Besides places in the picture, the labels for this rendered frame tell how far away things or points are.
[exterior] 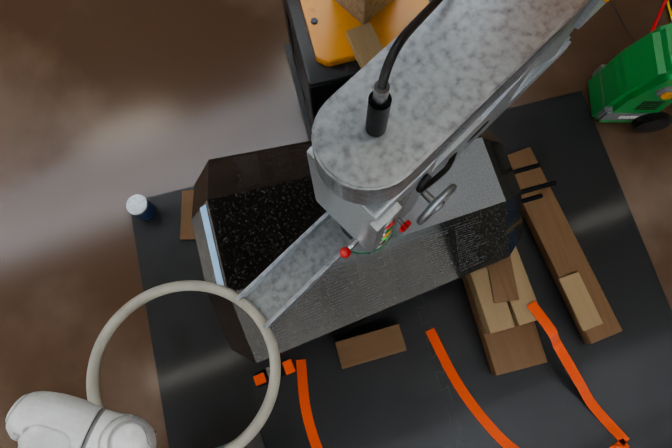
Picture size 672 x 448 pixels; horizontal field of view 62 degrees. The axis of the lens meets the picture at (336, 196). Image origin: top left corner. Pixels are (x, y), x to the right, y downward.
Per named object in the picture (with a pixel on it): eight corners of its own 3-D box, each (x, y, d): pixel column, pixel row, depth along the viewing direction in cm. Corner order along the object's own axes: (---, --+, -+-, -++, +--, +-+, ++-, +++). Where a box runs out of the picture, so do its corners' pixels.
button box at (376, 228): (385, 225, 149) (394, 198, 121) (392, 232, 148) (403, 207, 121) (363, 246, 147) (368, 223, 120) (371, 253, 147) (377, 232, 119)
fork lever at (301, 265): (395, 135, 173) (396, 128, 169) (440, 177, 170) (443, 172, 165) (229, 290, 161) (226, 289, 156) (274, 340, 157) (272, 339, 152)
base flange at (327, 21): (290, -35, 228) (288, -43, 223) (404, -61, 230) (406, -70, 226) (318, 69, 215) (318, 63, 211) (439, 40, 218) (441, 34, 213)
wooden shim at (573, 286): (557, 279, 257) (558, 278, 256) (577, 271, 258) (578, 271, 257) (582, 331, 251) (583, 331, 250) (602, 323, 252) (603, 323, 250)
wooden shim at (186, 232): (182, 191, 279) (181, 190, 277) (202, 190, 279) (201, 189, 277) (180, 240, 272) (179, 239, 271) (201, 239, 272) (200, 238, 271)
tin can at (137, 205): (145, 197, 278) (136, 190, 266) (160, 209, 276) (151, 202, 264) (131, 211, 276) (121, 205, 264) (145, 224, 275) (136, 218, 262)
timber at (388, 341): (342, 368, 256) (342, 369, 244) (335, 342, 259) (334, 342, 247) (404, 349, 257) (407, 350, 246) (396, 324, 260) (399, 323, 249)
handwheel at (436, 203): (428, 173, 163) (436, 156, 149) (453, 196, 161) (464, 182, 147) (393, 208, 161) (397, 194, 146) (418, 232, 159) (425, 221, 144)
